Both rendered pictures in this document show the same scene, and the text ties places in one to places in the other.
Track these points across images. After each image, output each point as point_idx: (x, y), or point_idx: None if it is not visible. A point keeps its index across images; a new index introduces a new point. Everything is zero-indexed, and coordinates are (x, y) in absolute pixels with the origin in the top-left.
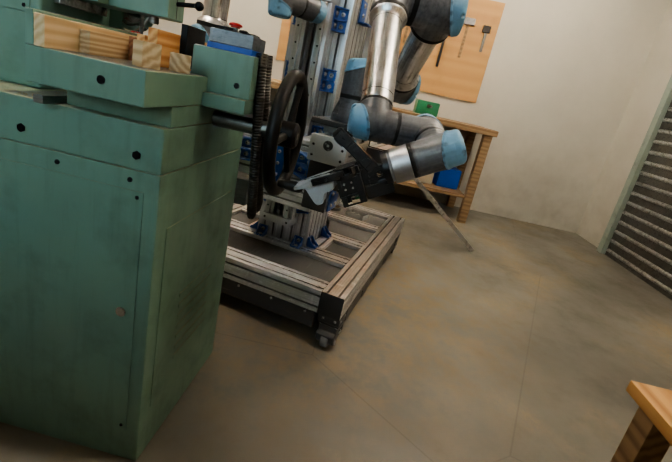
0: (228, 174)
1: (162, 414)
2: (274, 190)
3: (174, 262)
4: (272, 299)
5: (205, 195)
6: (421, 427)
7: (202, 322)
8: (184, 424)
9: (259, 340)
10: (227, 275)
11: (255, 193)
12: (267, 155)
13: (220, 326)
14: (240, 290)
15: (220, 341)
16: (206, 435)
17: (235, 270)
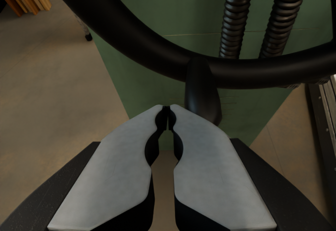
0: None
1: (169, 147)
2: (165, 75)
3: (147, 73)
4: (335, 171)
5: (216, 18)
6: None
7: (222, 129)
8: (175, 162)
9: (289, 180)
10: (327, 113)
11: (225, 55)
12: None
13: (282, 140)
14: (325, 134)
15: (264, 148)
16: (172, 180)
17: (335, 116)
